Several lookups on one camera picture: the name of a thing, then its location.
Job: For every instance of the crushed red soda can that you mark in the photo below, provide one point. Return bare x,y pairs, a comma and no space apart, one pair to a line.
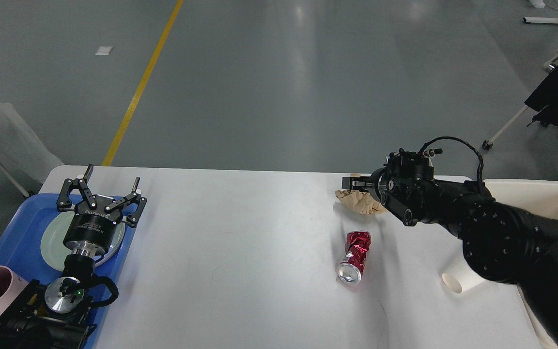
350,269

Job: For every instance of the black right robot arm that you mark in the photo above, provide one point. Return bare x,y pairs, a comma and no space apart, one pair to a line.
501,243

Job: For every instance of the beige plastic bin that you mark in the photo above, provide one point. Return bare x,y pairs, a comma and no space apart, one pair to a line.
539,197

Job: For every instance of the person in white trousers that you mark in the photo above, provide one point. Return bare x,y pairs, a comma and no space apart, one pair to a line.
21,144

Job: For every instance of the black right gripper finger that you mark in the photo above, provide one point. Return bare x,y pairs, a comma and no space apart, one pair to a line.
359,183

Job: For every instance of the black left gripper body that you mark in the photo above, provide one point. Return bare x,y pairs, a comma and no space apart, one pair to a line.
98,233

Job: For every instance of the small white paper cup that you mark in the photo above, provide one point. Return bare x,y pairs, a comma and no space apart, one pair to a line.
459,276

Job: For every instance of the brown paper ball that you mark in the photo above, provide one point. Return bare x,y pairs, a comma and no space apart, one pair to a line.
361,203

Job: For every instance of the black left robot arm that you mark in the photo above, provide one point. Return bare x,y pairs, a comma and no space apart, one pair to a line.
57,315

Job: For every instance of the green plate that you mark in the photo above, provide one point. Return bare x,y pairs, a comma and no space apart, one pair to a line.
53,250

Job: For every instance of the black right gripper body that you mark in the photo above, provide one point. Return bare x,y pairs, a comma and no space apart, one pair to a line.
378,187

